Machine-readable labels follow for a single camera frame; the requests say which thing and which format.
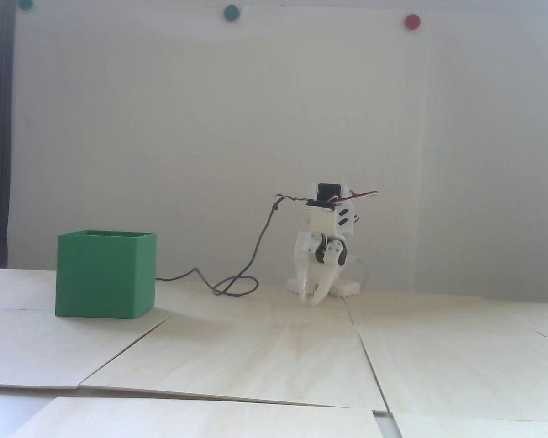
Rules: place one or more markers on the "white backdrop board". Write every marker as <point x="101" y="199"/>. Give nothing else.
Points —
<point x="164" y="114"/>

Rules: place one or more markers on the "green box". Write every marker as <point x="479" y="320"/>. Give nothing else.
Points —
<point x="105" y="273"/>

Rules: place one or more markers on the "green round magnet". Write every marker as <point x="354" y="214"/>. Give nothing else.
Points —
<point x="231" y="13"/>
<point x="25" y="3"/>

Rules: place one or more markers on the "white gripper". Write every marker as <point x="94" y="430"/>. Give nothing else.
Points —
<point x="307" y="251"/>

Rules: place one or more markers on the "light plywood board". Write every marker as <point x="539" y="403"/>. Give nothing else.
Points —
<point x="415" y="310"/>
<point x="484" y="426"/>
<point x="50" y="351"/>
<point x="18" y="287"/>
<point x="461" y="374"/>
<point x="255" y="365"/>
<point x="187" y="419"/>
<point x="255" y="308"/>

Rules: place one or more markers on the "red round magnet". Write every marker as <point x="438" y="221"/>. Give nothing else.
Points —
<point x="412" y="21"/>

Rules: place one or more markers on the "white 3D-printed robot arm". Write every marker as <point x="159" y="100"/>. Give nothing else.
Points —
<point x="322" y="221"/>

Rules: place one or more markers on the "black wrist camera board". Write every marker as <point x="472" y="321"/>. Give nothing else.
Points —
<point x="319" y="204"/>

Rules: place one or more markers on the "dark window frame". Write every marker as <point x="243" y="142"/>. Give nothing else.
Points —
<point x="2" y="137"/>

